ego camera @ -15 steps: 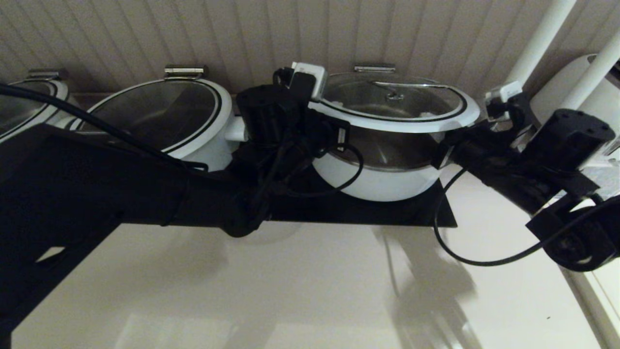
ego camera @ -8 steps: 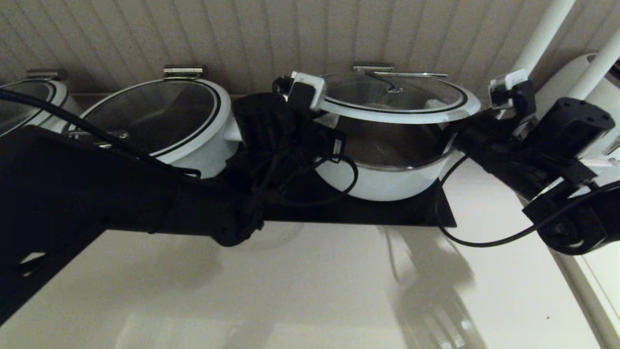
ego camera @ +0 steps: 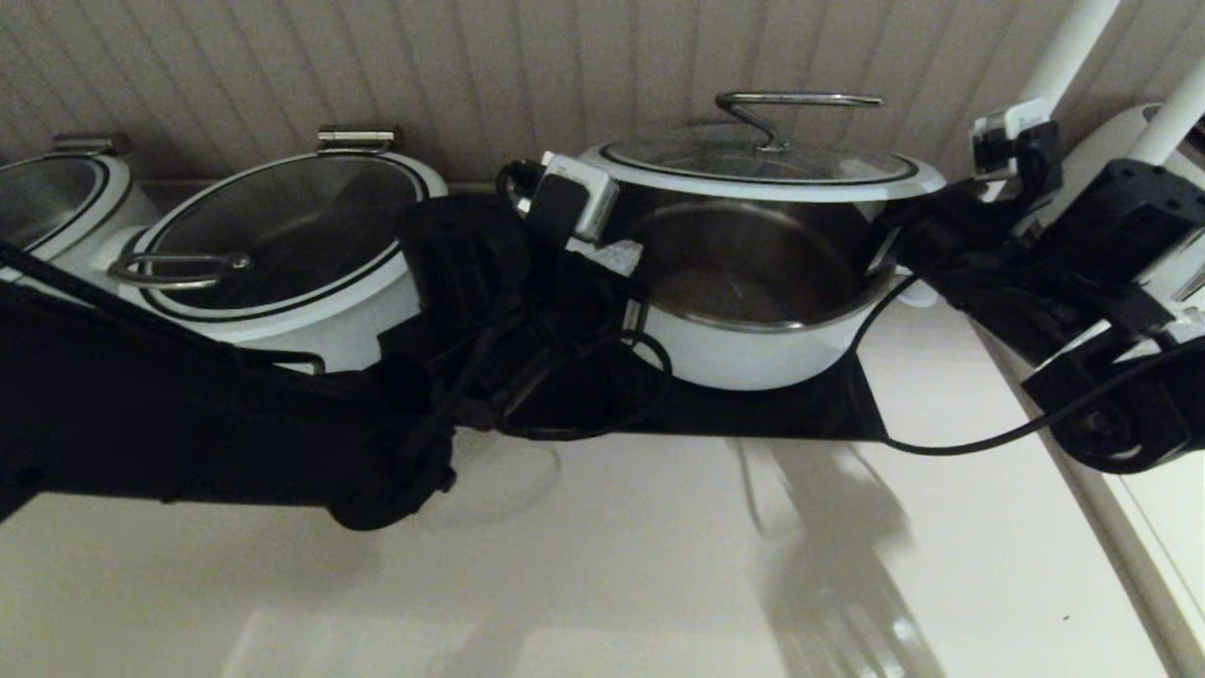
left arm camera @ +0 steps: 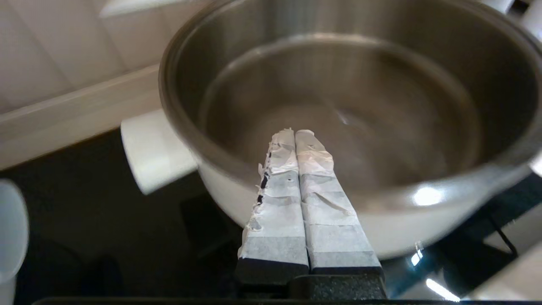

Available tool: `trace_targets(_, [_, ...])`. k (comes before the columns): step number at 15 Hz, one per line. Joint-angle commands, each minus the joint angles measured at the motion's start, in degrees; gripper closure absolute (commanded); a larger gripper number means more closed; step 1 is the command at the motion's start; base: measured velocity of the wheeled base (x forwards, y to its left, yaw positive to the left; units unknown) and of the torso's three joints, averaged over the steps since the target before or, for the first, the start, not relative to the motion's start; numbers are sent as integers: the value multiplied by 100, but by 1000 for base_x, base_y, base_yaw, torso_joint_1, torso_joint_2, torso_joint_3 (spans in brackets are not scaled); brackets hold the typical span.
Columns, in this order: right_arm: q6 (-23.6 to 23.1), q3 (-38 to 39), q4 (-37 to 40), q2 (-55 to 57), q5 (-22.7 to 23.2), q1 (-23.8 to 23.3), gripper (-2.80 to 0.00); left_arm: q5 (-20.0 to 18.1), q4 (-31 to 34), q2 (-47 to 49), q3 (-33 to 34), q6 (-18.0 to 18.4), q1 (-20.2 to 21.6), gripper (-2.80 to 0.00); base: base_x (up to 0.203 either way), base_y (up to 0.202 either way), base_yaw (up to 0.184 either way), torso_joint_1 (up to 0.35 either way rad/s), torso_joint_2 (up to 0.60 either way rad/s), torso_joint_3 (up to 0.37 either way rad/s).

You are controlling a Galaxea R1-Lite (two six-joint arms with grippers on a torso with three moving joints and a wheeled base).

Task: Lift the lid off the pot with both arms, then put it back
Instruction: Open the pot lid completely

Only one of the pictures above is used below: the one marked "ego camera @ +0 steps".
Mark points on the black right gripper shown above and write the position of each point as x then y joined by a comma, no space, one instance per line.
932,240

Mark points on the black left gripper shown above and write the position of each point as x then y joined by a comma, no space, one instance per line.
593,330

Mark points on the glass lid white rim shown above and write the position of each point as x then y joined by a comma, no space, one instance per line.
38,198
753,169
282,217

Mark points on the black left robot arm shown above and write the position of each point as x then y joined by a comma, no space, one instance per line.
188,424

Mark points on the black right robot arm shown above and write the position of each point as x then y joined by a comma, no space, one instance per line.
1130,217

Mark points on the white round pot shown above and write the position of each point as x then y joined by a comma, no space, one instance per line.
104,226
753,363
311,330

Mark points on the white countertop appliance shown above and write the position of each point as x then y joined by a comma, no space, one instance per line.
1111,141

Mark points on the white toaster appliance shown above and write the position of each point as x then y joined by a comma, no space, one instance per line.
1177,113

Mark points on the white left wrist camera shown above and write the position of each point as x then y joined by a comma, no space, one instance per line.
602,202

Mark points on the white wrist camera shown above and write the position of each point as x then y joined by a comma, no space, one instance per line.
1012,118
602,202

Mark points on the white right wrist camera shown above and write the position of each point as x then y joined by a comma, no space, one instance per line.
1012,118

